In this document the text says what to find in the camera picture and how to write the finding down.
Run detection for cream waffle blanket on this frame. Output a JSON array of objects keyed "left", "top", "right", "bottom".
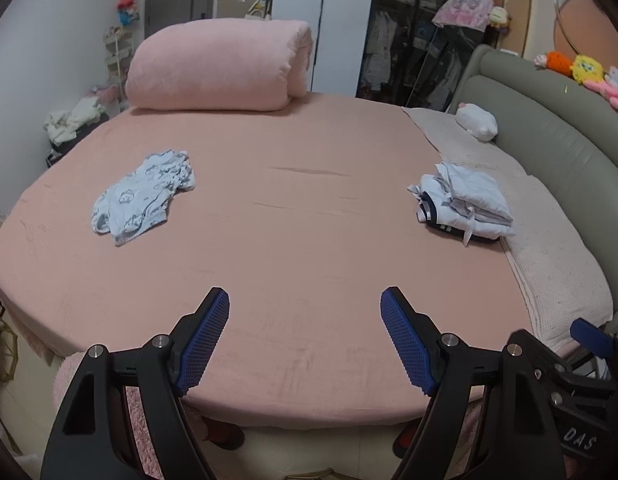
[{"left": 401, "top": 106, "right": 614, "bottom": 351}]

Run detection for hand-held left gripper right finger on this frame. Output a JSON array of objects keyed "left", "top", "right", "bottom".
[{"left": 380, "top": 287, "right": 564, "bottom": 480}]

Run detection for white wardrobe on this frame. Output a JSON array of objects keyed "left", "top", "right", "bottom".
[{"left": 274, "top": 0, "right": 377, "bottom": 96}]

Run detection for red and blue plush doll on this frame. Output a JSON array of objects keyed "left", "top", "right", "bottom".
[{"left": 118, "top": 0, "right": 140, "bottom": 28}]

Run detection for grey-green padded headboard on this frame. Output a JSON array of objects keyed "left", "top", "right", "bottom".
[{"left": 446, "top": 44, "right": 618, "bottom": 306}]

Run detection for pink plush toy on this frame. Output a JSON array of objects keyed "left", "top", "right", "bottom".
[{"left": 584, "top": 67, "right": 618, "bottom": 111}]

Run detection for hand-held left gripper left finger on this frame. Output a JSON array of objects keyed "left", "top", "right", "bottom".
[{"left": 41, "top": 287, "right": 231, "bottom": 480}]

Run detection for pink fluffy rug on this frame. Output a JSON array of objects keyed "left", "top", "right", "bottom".
[{"left": 16, "top": 350, "right": 490, "bottom": 480}]

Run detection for rolled pink duvet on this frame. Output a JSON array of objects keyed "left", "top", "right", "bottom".
[{"left": 125, "top": 20, "right": 314, "bottom": 112}]

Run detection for pile of cream clothes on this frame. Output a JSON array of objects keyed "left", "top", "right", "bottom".
[{"left": 44, "top": 95, "right": 110, "bottom": 145}]

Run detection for gold wire basket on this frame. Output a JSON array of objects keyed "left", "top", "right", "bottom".
[{"left": 0, "top": 290, "right": 20, "bottom": 378}]

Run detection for pink bed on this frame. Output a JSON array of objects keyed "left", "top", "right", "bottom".
[{"left": 0, "top": 91, "right": 614, "bottom": 428}]

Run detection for yellow sponge plush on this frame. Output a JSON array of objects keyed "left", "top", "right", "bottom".
[{"left": 570, "top": 55, "right": 606, "bottom": 85}]

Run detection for pink printed cloth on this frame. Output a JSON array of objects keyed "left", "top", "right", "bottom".
[{"left": 432, "top": 0, "right": 491, "bottom": 32}]

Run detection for white pants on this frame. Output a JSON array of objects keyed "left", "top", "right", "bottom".
[{"left": 408, "top": 160, "right": 517, "bottom": 247}]

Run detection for grey patterned white garment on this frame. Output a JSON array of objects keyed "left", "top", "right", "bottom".
[{"left": 91, "top": 149, "right": 196, "bottom": 247}]

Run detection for black glass wardrobe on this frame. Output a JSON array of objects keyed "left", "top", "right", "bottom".
[{"left": 356, "top": 0, "right": 464, "bottom": 113}]

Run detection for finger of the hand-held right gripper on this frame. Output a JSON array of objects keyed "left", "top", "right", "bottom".
[{"left": 570, "top": 317, "right": 614, "bottom": 361}]

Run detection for white plush toy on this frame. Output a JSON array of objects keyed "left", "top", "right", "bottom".
[{"left": 455, "top": 102, "right": 498, "bottom": 141}]

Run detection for white shelf rack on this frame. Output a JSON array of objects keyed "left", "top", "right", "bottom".
[{"left": 104, "top": 27, "right": 136, "bottom": 111}]

